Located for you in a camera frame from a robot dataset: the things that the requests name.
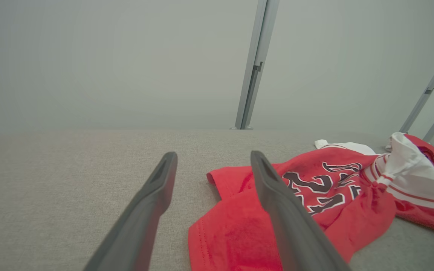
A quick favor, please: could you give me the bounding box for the red jersey with white sleeves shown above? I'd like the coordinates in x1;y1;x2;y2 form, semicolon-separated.
188;132;434;271

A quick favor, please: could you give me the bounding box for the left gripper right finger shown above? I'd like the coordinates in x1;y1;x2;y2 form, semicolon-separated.
250;151;351;271

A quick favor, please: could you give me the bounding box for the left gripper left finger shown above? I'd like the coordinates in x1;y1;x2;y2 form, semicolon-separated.
83;152;178;271

